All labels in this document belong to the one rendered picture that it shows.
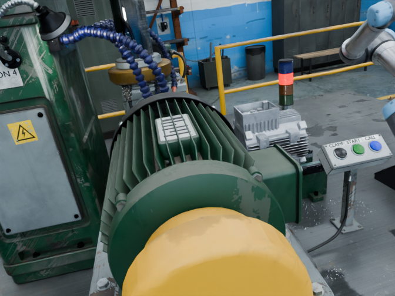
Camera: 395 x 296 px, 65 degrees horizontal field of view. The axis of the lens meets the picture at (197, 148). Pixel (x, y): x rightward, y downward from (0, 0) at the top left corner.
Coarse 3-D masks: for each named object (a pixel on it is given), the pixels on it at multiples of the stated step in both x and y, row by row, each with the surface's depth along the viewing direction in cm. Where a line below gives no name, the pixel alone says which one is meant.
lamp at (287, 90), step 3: (279, 84) 132; (291, 84) 130; (279, 87) 132; (282, 87) 130; (285, 87) 130; (288, 87) 130; (291, 87) 130; (279, 90) 133; (282, 90) 131; (285, 90) 130; (288, 90) 130; (291, 90) 131; (279, 93) 133; (282, 93) 132; (285, 93) 131; (288, 93) 131; (291, 93) 131
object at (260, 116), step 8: (248, 104) 105; (256, 104) 106; (264, 104) 105; (272, 104) 101; (240, 112) 98; (248, 112) 103; (256, 112) 96; (264, 112) 97; (272, 112) 97; (240, 120) 99; (248, 120) 97; (256, 120) 97; (264, 120) 98; (272, 120) 98; (248, 128) 98; (256, 128) 99; (264, 128) 99; (272, 128) 99
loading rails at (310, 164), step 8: (312, 152) 116; (312, 160) 117; (304, 168) 105; (312, 168) 106; (320, 168) 106; (304, 176) 107; (312, 176) 107; (320, 176) 108; (304, 184) 108; (312, 184) 109; (320, 184) 109; (304, 192) 109; (312, 192) 110; (320, 192) 111; (312, 200) 108; (320, 200) 108
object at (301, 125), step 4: (300, 124) 99; (304, 124) 99; (300, 128) 98; (304, 128) 99; (248, 132) 97; (248, 136) 97; (252, 136) 97; (248, 140) 98; (300, 160) 103; (304, 160) 103
